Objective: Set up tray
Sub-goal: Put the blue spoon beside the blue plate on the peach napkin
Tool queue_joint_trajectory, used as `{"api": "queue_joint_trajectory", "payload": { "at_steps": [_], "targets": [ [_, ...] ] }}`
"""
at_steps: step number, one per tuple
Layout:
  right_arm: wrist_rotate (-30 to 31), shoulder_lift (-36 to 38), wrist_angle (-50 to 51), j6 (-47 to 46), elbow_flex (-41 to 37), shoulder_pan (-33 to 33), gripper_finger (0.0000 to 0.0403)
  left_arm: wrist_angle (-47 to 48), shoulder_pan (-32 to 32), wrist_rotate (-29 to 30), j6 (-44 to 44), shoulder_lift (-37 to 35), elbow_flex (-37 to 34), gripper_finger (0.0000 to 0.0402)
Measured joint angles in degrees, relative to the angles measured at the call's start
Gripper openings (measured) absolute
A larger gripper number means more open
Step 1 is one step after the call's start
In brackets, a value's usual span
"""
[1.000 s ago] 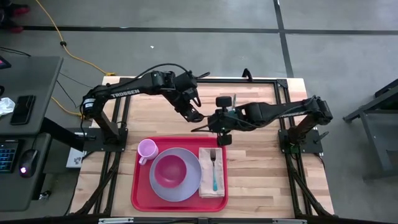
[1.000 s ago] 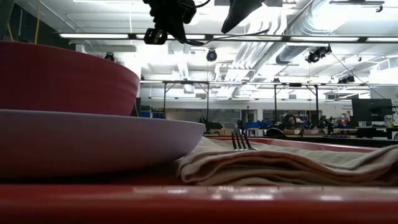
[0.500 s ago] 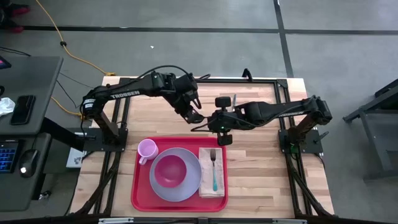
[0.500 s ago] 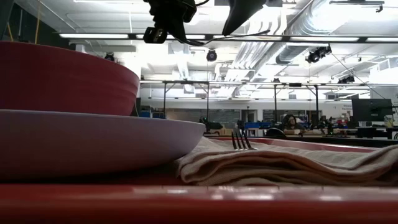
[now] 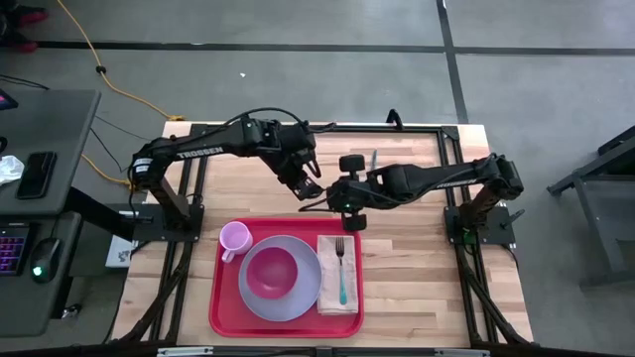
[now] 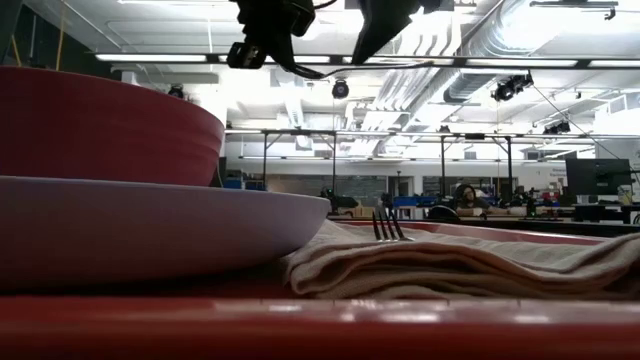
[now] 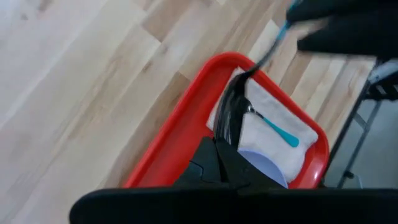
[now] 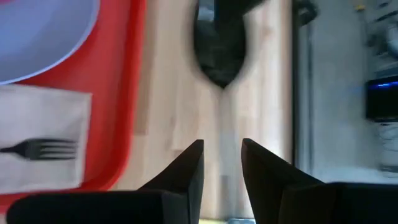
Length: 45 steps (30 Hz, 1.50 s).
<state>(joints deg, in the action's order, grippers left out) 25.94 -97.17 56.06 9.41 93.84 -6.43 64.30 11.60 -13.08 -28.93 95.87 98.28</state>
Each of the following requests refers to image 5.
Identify person's foot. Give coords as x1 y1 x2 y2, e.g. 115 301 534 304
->
0 39 40 54
0 0 50 27

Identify black aluminium table frame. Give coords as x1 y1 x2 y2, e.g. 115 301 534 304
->
109 121 537 357

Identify white printed box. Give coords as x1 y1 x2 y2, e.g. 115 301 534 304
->
105 235 138 269

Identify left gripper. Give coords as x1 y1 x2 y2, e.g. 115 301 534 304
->
277 146 327 202

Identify grey metal stand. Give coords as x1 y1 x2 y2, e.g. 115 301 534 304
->
547 124 635 290

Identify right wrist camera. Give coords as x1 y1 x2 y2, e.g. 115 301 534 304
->
324 180 349 213

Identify magenta bowl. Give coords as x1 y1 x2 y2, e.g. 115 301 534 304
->
245 246 300 300

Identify pink ribbed mug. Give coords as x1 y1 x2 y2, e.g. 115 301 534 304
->
218 220 255 265

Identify grey desk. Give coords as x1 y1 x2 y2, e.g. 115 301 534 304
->
0 88 103 339

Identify black floor cable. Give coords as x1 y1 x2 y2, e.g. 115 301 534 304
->
0 73 51 91
93 115 161 145

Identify black computer mouse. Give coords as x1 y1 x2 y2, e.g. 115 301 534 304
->
30 237 64 285

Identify black smartphone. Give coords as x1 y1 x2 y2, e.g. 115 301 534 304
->
16 151 59 200

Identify fork with teal handle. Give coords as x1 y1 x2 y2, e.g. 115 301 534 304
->
334 236 349 306

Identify beige cloth napkin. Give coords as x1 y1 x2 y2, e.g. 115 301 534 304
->
316 234 360 316

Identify red plastic tray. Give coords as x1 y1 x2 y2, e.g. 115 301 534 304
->
207 216 366 339

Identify yellow floor extension cable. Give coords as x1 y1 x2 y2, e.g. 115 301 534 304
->
56 0 186 190

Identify backlit keyboard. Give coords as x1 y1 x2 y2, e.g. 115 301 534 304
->
0 223 30 277

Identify white crumpled tissue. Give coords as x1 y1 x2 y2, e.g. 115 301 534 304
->
0 155 25 187

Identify lavender plate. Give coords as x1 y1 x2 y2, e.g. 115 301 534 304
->
237 234 323 322

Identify black right camera cable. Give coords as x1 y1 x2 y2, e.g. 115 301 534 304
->
297 196 331 213

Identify black triangular frame bracket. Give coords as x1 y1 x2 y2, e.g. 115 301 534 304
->
385 108 405 131

